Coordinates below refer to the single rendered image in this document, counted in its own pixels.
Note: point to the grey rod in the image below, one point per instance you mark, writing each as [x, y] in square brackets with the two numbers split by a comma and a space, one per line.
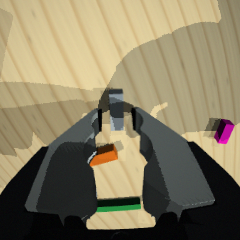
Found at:
[116, 109]

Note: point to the orange rod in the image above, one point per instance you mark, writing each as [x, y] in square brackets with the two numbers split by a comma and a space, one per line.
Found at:
[105, 154]

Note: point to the magenta block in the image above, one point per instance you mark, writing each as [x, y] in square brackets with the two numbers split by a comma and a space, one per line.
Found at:
[224, 131]

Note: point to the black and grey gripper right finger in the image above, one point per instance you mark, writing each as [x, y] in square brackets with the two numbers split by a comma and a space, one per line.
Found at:
[181, 177]

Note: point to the green rod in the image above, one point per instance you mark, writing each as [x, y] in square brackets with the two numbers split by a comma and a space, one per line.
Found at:
[119, 204]

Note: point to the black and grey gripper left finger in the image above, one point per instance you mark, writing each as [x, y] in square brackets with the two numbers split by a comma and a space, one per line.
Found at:
[55, 183]

